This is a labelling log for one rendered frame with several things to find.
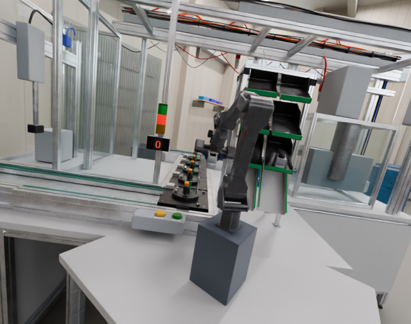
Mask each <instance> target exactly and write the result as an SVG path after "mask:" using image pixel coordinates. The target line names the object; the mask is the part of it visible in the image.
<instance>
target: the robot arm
mask: <svg viewBox="0 0 411 324"><path fill-rule="evenodd" d="M273 112H274V104H273V103H272V100H271V99H270V98H264V97H261V96H259V95H258V94H256V93H254V92H250V91H244V90H242V91H240V92H239V95H238V97H237V99H236V100H235V101H234V103H233V104H232V105H231V107H230V108H229V110H228V111H220V112H218V113H216V114H215V115H214V116H213V120H214V129H216V130H215V131H212V130H209V131H208V133H207V137H208V138H211V139H210V142H209V143H210V145H206V144H204V143H205V140H201V139H196V142H195V148H194V151H195V152H199V153H202V154H203V155H204V156H205V159H207V155H208V150H209V151H211V152H216V153H218V155H217V157H218V159H217V161H219V160H221V159H226V158H227V159H232V160H233V163H232V168H231V171H230V173H229V174H228V175H224V176H223V180H222V183H221V186H220V187H219V189H218V205H217V208H219V209H221V211H222V216H221V220H220V221H219V222H217V223H216V224H215V225H216V226H218V227H219V228H221V229H223V230H225V231H228V232H229V233H232V234H234V233H235V232H237V231H238V230H239V229H240V228H241V227H242V225H241V224H239V221H240V215H241V212H248V210H249V208H250V206H249V198H248V193H247V190H248V186H247V183H246V180H245V178H246V175H247V171H248V168H249V165H250V160H251V157H252V154H253V151H254V147H255V144H256V141H257V138H258V134H259V132H260V131H261V130H262V129H263V128H264V127H265V126H266V125H267V124H268V122H269V120H270V117H271V115H272V114H273ZM238 119H240V122H241V126H242V128H241V134H240V138H239V141H238V146H237V148H235V147H231V146H227V147H224V144H225V142H226V140H228V139H229V130H232V131H233V130H234V129H235V128H236V127H237V125H238ZM225 201H229V202H237V203H241V204H236V203H226V202H225Z"/></svg>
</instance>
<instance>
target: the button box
mask: <svg viewBox="0 0 411 324"><path fill-rule="evenodd" d="M156 211H157V210H148V209H143V208H138V209H137V210H136V211H135V212H134V214H133V215H132V226H131V228H134V229H139V230H148V231H156V232H161V233H171V234H176V235H183V231H184V224H185V219H186V215H185V214H182V218H181V219H174V218H173V217H172V215H173V213H171V212H165V216H162V217H159V216H156V214H155V212H156Z"/></svg>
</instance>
